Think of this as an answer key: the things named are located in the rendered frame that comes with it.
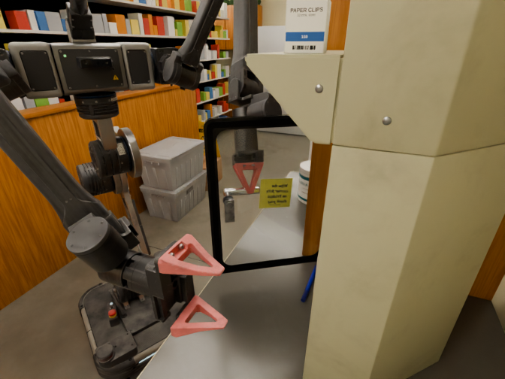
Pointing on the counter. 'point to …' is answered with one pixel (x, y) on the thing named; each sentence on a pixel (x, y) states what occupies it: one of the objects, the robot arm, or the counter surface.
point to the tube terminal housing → (408, 184)
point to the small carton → (306, 26)
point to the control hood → (303, 88)
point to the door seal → (216, 187)
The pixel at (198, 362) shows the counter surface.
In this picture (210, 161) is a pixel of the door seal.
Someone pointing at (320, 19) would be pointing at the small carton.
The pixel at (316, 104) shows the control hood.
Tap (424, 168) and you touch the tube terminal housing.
